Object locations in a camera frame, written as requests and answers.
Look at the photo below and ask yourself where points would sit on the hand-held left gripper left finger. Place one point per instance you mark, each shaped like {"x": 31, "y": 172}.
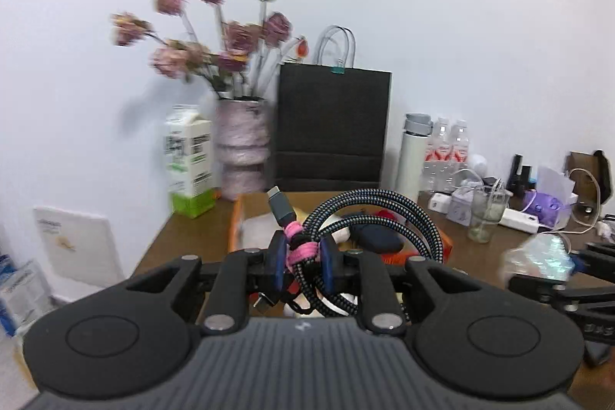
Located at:
{"x": 277, "y": 266}

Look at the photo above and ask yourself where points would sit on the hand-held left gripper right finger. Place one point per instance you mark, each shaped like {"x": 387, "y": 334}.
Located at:
{"x": 329, "y": 268}

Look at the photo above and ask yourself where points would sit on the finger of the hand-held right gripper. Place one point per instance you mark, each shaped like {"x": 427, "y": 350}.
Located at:
{"x": 598, "y": 254}
{"x": 538, "y": 287}

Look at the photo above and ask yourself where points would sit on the iridescent cellophane ball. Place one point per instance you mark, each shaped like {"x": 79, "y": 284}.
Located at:
{"x": 538, "y": 258}

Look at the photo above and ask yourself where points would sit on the navy blue zipper pouch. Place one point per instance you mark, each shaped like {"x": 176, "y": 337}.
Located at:
{"x": 374, "y": 239}

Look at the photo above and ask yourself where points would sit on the red and orange cardboard box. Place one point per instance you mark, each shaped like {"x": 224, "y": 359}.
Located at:
{"x": 250, "y": 204}

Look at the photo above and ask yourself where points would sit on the red artificial rose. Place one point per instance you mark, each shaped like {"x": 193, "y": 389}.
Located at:
{"x": 384, "y": 214}

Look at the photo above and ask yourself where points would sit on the wooden desktop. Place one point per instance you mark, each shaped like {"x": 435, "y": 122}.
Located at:
{"x": 192, "y": 237}

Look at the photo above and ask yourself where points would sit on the white power strip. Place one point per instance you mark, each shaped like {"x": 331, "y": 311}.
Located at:
{"x": 519, "y": 221}

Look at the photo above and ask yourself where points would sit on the purple tissue pack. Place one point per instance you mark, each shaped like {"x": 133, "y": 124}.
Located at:
{"x": 547, "y": 204}

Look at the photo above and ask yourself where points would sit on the clear glass cup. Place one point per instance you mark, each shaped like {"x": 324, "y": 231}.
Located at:
{"x": 485, "y": 222}

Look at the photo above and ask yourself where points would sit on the brown cardboard stand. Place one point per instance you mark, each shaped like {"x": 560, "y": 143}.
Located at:
{"x": 584, "y": 165}

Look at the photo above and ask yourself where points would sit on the clear glass straw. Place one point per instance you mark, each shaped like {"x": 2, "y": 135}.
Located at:
{"x": 495, "y": 198}

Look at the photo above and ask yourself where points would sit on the black cosmetic bottle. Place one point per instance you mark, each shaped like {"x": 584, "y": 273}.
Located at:
{"x": 516, "y": 174}
{"x": 527, "y": 179}

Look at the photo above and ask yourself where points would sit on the small pale tin box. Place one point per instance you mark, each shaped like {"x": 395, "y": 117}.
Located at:
{"x": 460, "y": 206}

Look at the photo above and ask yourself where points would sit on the purple ceramic vase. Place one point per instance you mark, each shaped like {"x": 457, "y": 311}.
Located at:
{"x": 242, "y": 150}

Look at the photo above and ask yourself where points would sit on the white and green milk carton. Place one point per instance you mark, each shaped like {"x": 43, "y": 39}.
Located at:
{"x": 192, "y": 170}

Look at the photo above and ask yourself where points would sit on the white thermos bottle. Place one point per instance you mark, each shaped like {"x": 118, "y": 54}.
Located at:
{"x": 412, "y": 160}

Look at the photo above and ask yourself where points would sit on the white round device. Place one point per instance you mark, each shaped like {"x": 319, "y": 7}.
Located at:
{"x": 479, "y": 164}

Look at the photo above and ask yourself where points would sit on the black paper bag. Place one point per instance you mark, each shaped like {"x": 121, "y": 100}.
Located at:
{"x": 331, "y": 126}

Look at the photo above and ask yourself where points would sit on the clear plastic water bottle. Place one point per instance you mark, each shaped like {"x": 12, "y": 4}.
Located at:
{"x": 460, "y": 150}
{"x": 438, "y": 155}

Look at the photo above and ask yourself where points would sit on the green binder clip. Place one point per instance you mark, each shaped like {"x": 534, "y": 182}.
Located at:
{"x": 339, "y": 69}

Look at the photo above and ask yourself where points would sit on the dried pink flowers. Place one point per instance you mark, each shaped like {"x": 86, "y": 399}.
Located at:
{"x": 240, "y": 35}

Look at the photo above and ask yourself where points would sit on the blue and white packages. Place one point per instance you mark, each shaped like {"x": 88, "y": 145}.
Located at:
{"x": 21, "y": 294}

